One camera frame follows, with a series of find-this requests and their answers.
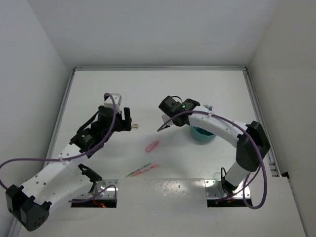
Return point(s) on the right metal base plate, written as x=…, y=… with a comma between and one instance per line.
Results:
x=214, y=191

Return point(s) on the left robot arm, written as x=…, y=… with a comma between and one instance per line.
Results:
x=66, y=176

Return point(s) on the red thin pen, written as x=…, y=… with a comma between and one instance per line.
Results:
x=145, y=169

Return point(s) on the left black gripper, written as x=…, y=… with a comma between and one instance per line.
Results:
x=124, y=124

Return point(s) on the pink highlighter marker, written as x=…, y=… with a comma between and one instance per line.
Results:
x=151, y=146

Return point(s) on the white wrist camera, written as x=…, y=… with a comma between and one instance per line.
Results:
x=113, y=101
x=166, y=120

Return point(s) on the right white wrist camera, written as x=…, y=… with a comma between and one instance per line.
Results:
x=166, y=120

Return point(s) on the metal base plate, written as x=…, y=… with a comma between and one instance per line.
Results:
x=214, y=191
x=106, y=189

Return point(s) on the green thin pen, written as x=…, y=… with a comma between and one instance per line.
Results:
x=139, y=169

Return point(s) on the teal round divided container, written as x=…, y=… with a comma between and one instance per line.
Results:
x=201, y=135

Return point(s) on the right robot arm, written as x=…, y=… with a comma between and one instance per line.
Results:
x=250, y=140

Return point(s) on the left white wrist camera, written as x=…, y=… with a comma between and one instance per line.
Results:
x=113, y=101

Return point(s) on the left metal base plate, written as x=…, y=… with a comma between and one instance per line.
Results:
x=106, y=189

